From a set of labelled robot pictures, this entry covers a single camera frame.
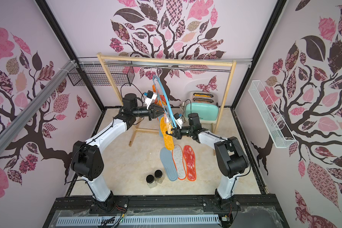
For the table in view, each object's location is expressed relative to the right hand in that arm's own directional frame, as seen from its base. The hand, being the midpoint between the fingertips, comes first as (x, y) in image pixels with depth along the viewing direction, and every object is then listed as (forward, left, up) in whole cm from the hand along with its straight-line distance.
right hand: (167, 133), depth 85 cm
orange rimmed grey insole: (-8, -6, -15) cm, 18 cm away
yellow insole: (-5, -1, -4) cm, 6 cm away
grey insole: (0, +4, +1) cm, 4 cm away
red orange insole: (-8, -14, -16) cm, 23 cm away
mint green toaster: (+25, -27, +1) cm, 37 cm away
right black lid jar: (-24, +4, -5) cm, 25 cm away
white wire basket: (+9, -59, +10) cm, 61 cm away
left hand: (+4, +1, +15) cm, 15 cm away
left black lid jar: (-27, +8, -5) cm, 28 cm away
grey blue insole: (-8, +1, -15) cm, 17 cm away
